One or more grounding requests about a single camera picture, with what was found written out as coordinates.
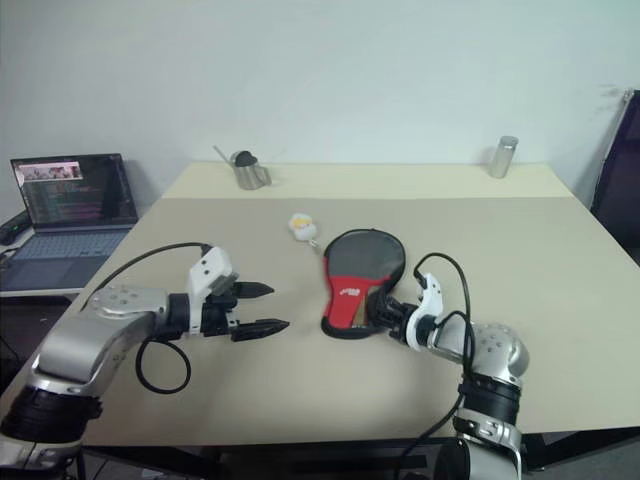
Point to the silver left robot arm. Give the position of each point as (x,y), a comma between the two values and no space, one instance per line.
(90,340)

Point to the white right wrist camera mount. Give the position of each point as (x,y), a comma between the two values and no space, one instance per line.
(432,300)

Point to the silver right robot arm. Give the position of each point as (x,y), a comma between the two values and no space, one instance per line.
(495,345)

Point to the stainless steel cylinder tumbler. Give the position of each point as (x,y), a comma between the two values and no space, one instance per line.
(503,157)

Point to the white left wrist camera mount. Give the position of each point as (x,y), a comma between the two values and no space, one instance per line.
(210,270)

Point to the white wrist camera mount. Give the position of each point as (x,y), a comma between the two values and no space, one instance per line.
(210,270)
(432,300)

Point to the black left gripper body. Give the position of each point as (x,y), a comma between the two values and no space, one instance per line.
(216,316)

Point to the black device with green light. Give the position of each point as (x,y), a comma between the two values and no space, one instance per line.
(12,229)

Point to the open grey laptop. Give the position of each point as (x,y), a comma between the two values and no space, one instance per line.
(65,250)

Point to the stainless steel pitcher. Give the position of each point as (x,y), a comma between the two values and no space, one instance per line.
(250,177)

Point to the dark panel with metal frame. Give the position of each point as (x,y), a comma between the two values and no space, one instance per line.
(620,190)

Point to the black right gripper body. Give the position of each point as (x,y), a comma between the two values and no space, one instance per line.
(397,317)

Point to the black and red paddle case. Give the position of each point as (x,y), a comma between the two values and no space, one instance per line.
(342,305)

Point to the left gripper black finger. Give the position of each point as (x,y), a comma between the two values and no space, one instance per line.
(255,290)
(262,329)

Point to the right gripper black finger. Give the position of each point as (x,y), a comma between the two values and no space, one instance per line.
(376,322)
(381,302)

